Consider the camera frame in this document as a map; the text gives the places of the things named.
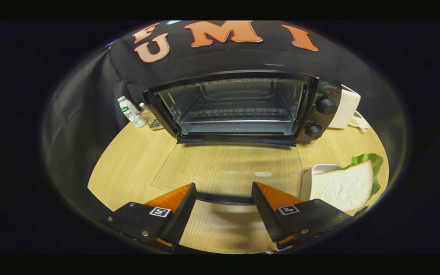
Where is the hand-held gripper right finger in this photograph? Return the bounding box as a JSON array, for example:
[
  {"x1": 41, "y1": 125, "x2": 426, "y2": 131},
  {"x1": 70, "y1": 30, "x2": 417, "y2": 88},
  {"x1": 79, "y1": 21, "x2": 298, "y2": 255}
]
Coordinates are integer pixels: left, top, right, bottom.
[{"x1": 251, "y1": 181, "x2": 369, "y2": 251}]

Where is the black toaster oven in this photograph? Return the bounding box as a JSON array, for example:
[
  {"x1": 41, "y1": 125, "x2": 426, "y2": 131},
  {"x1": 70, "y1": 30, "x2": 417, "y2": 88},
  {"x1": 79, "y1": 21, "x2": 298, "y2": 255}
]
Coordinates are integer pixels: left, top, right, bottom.
[{"x1": 142, "y1": 70, "x2": 343, "y2": 206}]

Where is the white slot toaster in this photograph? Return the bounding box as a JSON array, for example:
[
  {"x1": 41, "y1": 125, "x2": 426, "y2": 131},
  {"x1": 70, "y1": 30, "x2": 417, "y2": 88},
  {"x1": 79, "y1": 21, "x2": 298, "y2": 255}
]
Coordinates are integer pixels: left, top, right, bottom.
[{"x1": 328, "y1": 84, "x2": 361, "y2": 129}]

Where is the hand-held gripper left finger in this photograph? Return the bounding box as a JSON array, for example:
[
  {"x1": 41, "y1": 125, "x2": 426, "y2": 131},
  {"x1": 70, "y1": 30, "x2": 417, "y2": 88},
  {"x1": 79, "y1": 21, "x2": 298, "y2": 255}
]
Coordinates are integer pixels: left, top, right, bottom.
[{"x1": 104, "y1": 183, "x2": 197, "y2": 252}]

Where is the white ribbed tray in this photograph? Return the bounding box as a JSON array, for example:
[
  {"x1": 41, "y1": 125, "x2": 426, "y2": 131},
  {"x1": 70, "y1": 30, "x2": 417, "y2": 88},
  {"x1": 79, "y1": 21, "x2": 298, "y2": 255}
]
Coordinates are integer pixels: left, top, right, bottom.
[{"x1": 300, "y1": 164, "x2": 341, "y2": 201}]

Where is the white bottle with green label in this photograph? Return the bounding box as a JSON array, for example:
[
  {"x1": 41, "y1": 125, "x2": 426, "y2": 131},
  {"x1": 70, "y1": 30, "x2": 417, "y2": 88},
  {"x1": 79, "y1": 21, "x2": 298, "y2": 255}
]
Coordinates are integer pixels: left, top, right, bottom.
[{"x1": 117, "y1": 96, "x2": 146, "y2": 128}]

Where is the bread and lettuce sandwich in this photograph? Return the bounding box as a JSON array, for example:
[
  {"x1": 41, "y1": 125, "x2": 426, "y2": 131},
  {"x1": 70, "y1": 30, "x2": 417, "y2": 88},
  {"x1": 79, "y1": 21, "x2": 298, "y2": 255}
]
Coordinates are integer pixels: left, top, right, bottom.
[{"x1": 310, "y1": 153, "x2": 384, "y2": 212}]

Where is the wire mesh basket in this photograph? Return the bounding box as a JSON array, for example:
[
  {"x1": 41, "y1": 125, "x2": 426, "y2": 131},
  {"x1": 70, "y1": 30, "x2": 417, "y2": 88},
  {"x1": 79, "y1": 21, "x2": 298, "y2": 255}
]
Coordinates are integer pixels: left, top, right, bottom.
[{"x1": 139, "y1": 103, "x2": 164, "y2": 131}]

